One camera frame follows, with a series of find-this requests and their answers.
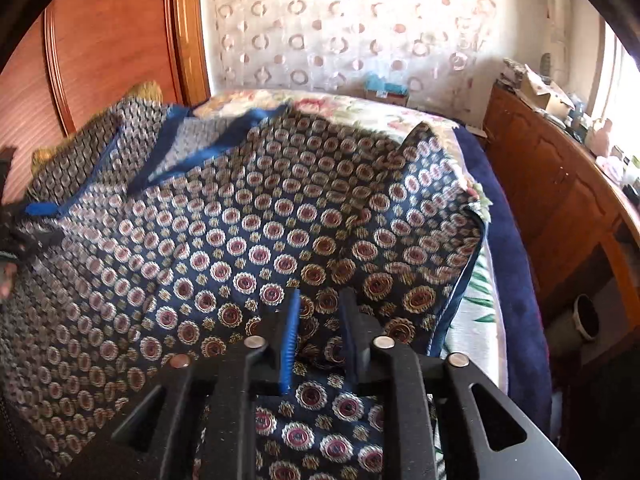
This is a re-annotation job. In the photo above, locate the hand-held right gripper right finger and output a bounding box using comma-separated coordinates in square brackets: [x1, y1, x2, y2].
[339, 287, 581, 480]

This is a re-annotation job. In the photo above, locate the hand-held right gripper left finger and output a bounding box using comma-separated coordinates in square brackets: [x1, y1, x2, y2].
[111, 287, 302, 480]

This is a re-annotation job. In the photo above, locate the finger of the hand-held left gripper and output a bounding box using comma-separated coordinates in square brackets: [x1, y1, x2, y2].
[0, 210, 67, 264]

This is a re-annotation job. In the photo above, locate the navy medallion print garment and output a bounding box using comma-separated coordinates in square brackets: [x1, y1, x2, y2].
[0, 95, 492, 480]

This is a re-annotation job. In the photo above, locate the palm leaf print sheet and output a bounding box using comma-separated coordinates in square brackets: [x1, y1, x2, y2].
[440, 240, 510, 392]

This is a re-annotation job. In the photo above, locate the navy blue blanket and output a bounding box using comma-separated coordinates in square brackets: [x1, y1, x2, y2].
[454, 124, 553, 438]

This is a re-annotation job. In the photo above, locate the floral blanket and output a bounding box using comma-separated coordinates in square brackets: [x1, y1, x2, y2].
[192, 88, 497, 213]

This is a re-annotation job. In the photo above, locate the wooden sideboard cabinet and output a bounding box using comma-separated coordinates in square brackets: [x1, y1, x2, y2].
[482, 82, 640, 361]

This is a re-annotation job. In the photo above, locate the blue tissue pack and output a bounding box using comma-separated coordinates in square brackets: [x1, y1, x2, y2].
[364, 72, 410, 107]

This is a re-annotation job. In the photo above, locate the open cardboard box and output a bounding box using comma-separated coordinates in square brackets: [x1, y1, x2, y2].
[519, 64, 577, 117]

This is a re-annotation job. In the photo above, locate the pink jug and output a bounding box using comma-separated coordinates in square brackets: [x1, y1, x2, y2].
[584, 117, 617, 159]

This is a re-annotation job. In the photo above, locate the window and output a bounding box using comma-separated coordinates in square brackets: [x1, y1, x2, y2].
[589, 19, 640, 153]

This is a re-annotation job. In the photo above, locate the sheer ring pattern curtain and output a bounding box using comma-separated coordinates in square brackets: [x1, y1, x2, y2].
[200, 0, 503, 128]

